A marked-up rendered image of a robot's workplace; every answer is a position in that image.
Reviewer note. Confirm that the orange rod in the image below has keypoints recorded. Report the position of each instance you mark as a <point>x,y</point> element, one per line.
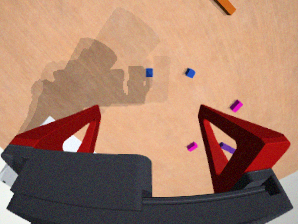
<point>226,6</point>

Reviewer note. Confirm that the purple rod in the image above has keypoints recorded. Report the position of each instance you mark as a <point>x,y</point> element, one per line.
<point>227,148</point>

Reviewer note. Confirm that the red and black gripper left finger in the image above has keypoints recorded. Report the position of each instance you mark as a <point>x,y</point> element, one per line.
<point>52,135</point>

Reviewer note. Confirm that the magenta rod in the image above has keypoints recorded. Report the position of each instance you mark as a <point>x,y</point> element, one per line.
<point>192,146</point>
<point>236,106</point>

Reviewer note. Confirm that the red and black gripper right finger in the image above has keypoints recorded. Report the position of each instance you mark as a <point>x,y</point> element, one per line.
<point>257,148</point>

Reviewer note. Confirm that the small blue block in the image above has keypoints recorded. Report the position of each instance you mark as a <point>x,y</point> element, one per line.
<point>190,73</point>
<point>149,72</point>

